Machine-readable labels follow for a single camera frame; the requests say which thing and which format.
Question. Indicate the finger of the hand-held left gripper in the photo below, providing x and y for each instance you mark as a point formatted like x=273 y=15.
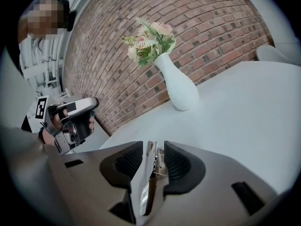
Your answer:
x=84 y=103

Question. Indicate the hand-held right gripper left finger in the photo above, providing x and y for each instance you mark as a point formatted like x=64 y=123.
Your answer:
x=94 y=185

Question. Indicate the white ceramic vase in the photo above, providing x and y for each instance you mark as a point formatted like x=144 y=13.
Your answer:
x=179 y=88

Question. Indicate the person's head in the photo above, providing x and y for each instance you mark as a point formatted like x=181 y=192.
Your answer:
x=42 y=20

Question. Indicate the black head-worn camera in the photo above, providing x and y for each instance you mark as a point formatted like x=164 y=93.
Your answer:
x=71 y=20

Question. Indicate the silver metal binder clip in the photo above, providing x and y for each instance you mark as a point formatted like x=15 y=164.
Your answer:
x=148 y=173

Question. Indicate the white shell chair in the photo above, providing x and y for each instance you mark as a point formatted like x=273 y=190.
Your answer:
x=272 y=53

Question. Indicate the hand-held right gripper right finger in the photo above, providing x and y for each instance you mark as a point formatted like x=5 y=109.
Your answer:
x=211 y=185

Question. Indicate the pink and white flower bouquet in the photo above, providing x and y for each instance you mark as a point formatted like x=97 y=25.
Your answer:
x=150 y=41

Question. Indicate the person's left forearm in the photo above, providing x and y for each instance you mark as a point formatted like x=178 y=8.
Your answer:
x=48 y=138

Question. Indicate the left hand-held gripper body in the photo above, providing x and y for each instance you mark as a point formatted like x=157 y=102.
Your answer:
x=41 y=109

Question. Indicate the person's left hand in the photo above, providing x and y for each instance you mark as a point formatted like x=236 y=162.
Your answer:
x=57 y=119

